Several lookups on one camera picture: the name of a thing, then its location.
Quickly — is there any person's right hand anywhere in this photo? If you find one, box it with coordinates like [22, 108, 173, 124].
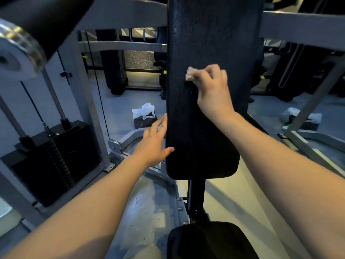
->
[192, 64, 235, 122]

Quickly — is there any person's left hand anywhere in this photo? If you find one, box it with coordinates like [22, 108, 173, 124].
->
[132, 113, 175, 168]

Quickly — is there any white tissue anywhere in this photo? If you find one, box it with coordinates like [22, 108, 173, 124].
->
[185, 66, 200, 82]

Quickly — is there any person's left forearm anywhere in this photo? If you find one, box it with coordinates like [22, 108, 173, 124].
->
[0, 154, 155, 259]

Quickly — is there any person's right forearm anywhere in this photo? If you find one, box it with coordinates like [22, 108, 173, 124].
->
[212, 112, 345, 259]

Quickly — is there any black box with white bag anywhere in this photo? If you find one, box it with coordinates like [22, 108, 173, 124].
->
[132, 102, 158, 130]

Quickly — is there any black machine with yellow lever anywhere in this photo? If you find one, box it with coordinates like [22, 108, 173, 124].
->
[153, 26, 168, 101]

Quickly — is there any black padded back rest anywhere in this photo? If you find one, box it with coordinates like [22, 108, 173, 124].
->
[165, 0, 266, 181]

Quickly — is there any black machine shroud column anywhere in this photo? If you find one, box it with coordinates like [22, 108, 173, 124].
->
[95, 29, 129, 95]

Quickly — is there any black padded seat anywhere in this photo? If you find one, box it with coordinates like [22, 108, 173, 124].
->
[167, 221, 260, 259]

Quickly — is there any white plastic bag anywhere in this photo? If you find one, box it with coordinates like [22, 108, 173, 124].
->
[282, 107, 323, 131]

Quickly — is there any black weight stack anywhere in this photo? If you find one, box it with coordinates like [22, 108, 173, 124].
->
[0, 120, 102, 208]

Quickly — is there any silver guide rod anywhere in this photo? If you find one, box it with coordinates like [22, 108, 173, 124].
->
[0, 95, 31, 144]
[40, 68, 71, 130]

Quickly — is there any black background gym machine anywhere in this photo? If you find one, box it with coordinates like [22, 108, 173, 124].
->
[265, 38, 345, 102]

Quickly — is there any thin black selector rod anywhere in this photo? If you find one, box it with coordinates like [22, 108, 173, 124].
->
[20, 81, 52, 136]

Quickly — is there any black foam roller pad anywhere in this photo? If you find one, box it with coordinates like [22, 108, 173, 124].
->
[0, 0, 95, 61]

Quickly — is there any silver roller end cap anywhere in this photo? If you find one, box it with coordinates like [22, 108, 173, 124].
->
[0, 18, 48, 81]

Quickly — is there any silver pulley bracket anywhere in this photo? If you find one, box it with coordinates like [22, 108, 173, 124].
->
[107, 139, 123, 155]

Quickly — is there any black seat support post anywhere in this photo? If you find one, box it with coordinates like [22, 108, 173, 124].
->
[187, 179, 207, 225]

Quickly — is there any grey weight machine frame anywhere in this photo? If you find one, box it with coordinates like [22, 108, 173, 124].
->
[0, 0, 345, 259]

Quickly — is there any black machine cable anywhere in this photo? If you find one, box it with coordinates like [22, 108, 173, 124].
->
[85, 30, 111, 141]

